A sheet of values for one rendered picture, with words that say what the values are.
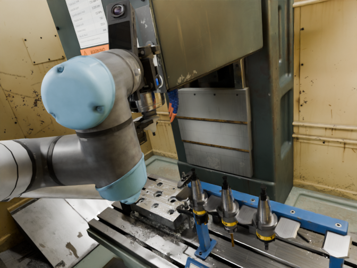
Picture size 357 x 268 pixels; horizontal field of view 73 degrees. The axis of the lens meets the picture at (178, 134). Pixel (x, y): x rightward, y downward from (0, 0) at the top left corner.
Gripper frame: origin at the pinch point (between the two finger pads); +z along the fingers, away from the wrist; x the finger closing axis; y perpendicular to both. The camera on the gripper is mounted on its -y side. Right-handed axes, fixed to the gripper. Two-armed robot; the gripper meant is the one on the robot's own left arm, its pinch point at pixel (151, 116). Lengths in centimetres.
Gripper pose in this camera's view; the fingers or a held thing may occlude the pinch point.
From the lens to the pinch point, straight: 102.8
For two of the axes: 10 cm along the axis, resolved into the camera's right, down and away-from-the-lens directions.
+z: 6.0, -4.2, 6.8
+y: 1.8, 9.0, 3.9
